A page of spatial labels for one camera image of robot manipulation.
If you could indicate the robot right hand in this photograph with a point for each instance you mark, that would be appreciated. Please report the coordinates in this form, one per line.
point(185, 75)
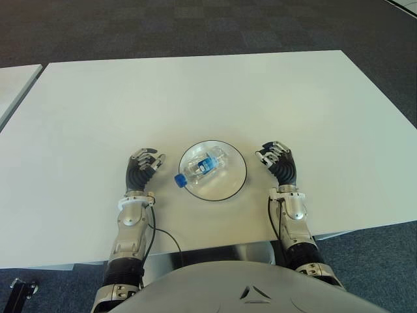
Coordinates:
point(286, 169)

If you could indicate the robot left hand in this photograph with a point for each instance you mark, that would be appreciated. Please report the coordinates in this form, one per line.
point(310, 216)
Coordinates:
point(137, 177)

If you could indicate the clear water bottle blue cap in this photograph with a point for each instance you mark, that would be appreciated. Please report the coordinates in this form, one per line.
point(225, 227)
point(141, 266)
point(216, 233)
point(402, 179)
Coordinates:
point(203, 166)

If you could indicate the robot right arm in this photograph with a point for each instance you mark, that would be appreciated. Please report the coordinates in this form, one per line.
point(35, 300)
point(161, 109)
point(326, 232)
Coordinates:
point(296, 228)

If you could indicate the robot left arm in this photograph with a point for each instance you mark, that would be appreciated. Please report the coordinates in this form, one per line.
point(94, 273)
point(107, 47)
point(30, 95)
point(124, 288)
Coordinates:
point(128, 231)

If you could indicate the white plate black rim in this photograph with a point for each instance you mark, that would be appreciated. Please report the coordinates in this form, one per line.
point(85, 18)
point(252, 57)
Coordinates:
point(228, 186)

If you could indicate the grey robot torso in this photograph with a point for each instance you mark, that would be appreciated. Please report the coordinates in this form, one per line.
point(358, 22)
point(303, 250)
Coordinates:
point(244, 287)

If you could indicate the white neighbouring table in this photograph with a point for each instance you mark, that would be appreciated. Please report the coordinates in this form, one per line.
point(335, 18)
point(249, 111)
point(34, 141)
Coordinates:
point(16, 86)

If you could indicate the black wheeled stand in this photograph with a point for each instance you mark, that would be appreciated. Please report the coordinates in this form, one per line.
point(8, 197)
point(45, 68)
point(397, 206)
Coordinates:
point(21, 291)

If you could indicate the silver table pedestal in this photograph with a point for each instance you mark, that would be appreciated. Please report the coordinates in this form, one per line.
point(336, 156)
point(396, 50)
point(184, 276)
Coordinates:
point(254, 252)

